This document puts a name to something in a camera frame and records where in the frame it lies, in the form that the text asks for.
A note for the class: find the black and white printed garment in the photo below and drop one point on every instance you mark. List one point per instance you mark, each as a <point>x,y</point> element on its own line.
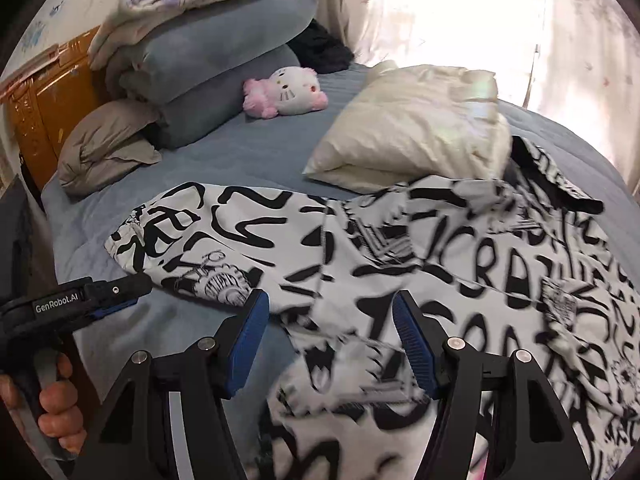
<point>350,270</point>

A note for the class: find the grey pillow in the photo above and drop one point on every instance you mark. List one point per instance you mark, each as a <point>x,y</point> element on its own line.
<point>105,145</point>

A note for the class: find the person's left hand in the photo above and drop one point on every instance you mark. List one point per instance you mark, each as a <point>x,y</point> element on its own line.
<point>57,410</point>

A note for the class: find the blue-grey folded duvet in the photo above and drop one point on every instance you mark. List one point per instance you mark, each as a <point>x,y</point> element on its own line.
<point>225,55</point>

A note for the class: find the black cloth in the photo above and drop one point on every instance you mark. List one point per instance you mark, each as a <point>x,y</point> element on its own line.
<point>320,50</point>

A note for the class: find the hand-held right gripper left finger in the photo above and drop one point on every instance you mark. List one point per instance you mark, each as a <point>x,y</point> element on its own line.
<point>247,345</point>

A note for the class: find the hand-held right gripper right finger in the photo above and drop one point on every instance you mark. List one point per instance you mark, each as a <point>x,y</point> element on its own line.
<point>415,350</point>

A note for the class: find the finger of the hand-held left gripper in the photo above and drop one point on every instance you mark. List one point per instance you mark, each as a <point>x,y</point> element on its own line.
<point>125,287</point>

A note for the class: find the pink and white plush cat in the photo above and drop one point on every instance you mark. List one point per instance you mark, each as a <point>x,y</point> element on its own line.
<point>292,90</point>

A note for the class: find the blue-grey bed cover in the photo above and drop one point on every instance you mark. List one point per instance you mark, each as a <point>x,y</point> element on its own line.
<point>240,160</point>

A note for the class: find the wooden headboard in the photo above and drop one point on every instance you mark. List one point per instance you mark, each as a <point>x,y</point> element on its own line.
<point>45,110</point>

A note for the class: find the cream puffer jacket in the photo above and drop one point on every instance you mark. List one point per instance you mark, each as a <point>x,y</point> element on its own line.
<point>410,125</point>

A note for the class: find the pale floral curtain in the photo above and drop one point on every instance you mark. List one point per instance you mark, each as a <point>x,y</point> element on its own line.
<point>575,60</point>

